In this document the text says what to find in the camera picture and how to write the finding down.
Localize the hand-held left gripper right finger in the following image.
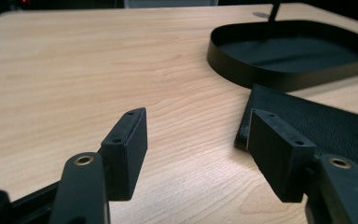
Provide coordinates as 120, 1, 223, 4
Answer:
248, 108, 318, 203

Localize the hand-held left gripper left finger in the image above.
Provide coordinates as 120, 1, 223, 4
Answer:
100, 106, 149, 202

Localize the black leather wallet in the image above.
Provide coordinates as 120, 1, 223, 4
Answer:
234, 83, 358, 178

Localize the black oval tray with post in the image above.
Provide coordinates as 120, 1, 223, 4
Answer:
207, 0, 358, 93

